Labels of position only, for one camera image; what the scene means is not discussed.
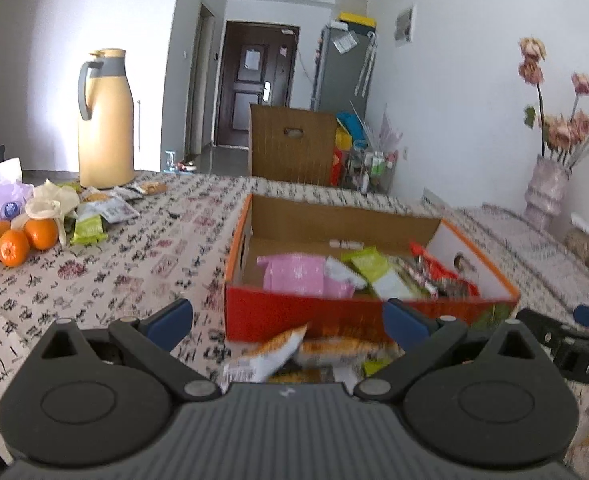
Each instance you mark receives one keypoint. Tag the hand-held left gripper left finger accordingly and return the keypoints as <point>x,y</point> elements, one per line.
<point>167,321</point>

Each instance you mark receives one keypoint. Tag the grey side door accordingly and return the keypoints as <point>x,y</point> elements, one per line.
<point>199,80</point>

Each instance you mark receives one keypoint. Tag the brown snack bar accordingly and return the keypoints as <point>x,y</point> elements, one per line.
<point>152,188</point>

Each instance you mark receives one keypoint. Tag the pink ribbed vase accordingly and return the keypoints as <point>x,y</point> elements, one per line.
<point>546,190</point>

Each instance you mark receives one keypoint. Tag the white and purple plastic bag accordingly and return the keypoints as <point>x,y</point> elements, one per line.
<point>2,185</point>

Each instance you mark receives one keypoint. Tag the dark brown entrance door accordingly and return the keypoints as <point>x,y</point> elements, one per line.
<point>254,85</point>

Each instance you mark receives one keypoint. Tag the folded quilted grey cloth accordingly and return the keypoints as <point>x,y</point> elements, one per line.
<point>539,250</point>

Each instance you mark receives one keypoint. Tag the white grey snack packet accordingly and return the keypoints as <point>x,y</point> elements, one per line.
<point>342,267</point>

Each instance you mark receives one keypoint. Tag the small orange packet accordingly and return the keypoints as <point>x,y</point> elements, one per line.
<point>94,195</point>

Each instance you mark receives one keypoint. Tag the brown cardboard box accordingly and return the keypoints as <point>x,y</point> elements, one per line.
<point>294,155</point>

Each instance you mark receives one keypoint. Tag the white umbrella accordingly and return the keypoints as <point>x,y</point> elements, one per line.
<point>367,65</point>

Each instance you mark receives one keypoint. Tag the yellow box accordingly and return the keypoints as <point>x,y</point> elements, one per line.
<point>357,19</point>

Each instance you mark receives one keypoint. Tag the grey refrigerator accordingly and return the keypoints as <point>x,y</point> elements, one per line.
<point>342,75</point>

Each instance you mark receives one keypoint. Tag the white paper sheet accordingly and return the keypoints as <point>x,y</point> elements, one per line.
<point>344,40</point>

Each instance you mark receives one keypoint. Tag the cream crumpled plastic bag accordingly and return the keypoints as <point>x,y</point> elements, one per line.
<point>49,200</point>

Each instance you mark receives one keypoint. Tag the yellow red bag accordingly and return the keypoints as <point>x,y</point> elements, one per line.
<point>342,152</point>

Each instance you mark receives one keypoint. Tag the large pink snack packet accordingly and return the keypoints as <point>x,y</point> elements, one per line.
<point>292,270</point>

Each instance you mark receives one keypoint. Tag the dried pink roses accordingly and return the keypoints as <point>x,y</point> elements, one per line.
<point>569,125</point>

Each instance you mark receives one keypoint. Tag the white-lidded jar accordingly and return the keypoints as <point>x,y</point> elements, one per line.
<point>584,240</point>

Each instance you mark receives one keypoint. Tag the yellow thermos jug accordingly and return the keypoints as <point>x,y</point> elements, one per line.
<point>107,130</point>

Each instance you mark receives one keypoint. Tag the small spray bottle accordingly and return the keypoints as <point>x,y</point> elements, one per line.
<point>171,160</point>

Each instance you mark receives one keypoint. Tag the small pink snack packet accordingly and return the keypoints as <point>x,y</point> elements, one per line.
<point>337,287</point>

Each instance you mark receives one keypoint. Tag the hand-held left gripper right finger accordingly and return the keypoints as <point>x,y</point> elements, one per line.
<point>404,322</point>

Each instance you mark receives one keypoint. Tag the wall electrical panel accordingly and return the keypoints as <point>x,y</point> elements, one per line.
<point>405,25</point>

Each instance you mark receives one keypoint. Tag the red snack packet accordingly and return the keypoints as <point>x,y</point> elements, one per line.
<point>439,272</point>

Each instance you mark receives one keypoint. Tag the small grey packet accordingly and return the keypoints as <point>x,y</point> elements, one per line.
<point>117,207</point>

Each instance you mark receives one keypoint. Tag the long green snack packet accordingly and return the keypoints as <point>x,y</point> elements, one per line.
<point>374,262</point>

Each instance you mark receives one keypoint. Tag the small green packet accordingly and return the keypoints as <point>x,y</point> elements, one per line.
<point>89,230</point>

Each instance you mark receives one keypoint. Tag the red orange cardboard box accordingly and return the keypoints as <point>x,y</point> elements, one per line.
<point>299,315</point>

